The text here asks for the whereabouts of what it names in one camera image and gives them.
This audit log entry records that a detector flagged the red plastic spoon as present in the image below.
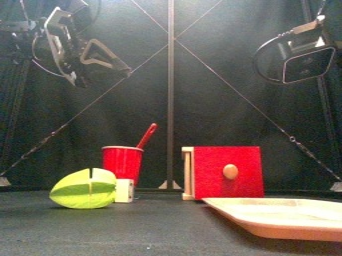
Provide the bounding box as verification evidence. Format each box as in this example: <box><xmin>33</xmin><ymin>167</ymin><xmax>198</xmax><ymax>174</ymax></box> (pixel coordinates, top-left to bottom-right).
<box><xmin>135</xmin><ymin>122</ymin><xmax>159</xmax><ymax>150</ymax></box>

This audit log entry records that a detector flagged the red plastic cup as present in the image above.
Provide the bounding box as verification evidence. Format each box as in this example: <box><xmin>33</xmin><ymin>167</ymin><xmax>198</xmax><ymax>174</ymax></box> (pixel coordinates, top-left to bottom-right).
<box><xmin>100</xmin><ymin>145</ymin><xmax>146</xmax><ymax>186</ymax></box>

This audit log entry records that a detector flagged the wooden box with red front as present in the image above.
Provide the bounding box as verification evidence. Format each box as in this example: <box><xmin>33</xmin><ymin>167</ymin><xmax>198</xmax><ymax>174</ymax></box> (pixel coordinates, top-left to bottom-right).
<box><xmin>180</xmin><ymin>145</ymin><xmax>266</xmax><ymax>201</ymax></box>

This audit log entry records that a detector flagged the green toy lime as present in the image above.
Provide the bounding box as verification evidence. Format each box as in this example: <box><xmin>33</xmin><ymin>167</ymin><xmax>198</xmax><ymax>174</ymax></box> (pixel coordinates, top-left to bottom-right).
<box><xmin>48</xmin><ymin>167</ymin><xmax>119</xmax><ymax>210</ymax></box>

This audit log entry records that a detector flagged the small white cube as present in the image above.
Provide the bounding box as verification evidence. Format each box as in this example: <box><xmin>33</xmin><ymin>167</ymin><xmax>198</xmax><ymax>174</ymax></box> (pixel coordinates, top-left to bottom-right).
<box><xmin>114</xmin><ymin>178</ymin><xmax>136</xmax><ymax>204</ymax></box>

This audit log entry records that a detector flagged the pink plastic tray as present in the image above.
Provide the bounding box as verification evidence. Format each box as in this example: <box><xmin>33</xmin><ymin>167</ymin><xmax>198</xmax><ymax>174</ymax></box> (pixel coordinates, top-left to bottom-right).
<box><xmin>200</xmin><ymin>197</ymin><xmax>342</xmax><ymax>243</ymax></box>

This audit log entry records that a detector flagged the thin diagonal brace cable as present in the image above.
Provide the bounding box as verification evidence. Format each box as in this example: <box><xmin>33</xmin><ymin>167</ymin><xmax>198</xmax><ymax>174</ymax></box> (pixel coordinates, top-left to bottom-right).
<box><xmin>128</xmin><ymin>0</ymin><xmax>342</xmax><ymax>182</ymax></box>
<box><xmin>0</xmin><ymin>0</ymin><xmax>224</xmax><ymax>177</ymax></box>

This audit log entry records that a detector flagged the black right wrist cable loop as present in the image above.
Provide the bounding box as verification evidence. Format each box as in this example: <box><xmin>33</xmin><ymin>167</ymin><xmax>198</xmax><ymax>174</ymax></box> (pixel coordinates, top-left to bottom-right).
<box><xmin>251</xmin><ymin>32</ymin><xmax>290</xmax><ymax>84</ymax></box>

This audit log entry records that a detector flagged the vertical metal frame pole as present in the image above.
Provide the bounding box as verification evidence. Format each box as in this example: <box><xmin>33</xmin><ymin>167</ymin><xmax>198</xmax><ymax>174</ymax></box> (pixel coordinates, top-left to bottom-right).
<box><xmin>167</xmin><ymin>0</ymin><xmax>176</xmax><ymax>183</ymax></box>

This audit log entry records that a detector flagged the silver pole foot bracket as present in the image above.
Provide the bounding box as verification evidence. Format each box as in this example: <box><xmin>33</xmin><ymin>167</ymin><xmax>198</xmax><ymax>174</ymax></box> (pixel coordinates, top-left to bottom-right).
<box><xmin>158</xmin><ymin>179</ymin><xmax>183</xmax><ymax>191</ymax></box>

